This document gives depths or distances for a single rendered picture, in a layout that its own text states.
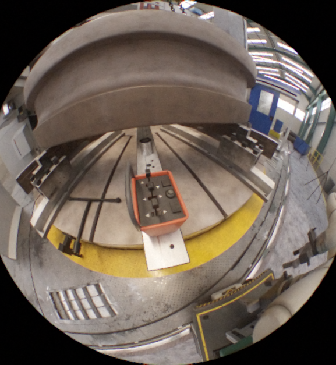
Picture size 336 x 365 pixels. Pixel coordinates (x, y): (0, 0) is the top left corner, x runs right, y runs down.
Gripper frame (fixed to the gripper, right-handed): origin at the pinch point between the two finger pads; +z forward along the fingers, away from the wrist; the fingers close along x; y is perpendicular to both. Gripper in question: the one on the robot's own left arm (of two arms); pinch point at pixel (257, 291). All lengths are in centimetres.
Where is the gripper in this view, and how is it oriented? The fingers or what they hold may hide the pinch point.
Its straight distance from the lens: 54.8
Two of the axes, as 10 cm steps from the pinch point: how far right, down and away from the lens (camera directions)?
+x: -9.9, 1.1, -1.2
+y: -1.6, -7.2, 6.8
